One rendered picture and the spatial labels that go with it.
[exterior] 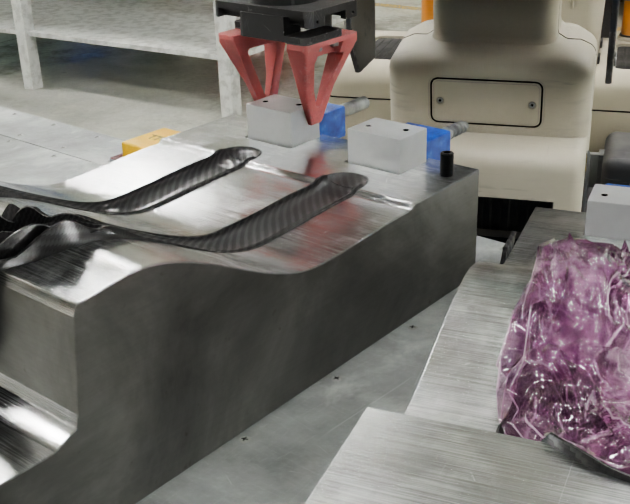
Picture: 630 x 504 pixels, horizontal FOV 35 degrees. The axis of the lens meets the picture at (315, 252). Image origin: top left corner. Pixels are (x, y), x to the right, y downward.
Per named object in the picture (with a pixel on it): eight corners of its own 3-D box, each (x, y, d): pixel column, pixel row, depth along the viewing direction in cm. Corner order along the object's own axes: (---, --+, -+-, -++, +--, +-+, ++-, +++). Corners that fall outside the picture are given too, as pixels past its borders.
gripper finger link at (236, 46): (285, 133, 80) (279, 16, 76) (221, 119, 84) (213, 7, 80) (336, 113, 84) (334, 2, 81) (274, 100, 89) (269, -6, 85)
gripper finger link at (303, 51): (309, 139, 78) (305, 20, 74) (243, 124, 82) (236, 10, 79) (361, 117, 83) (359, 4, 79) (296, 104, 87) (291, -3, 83)
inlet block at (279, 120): (344, 125, 94) (342, 69, 91) (387, 134, 91) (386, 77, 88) (249, 164, 85) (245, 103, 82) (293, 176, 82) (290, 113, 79)
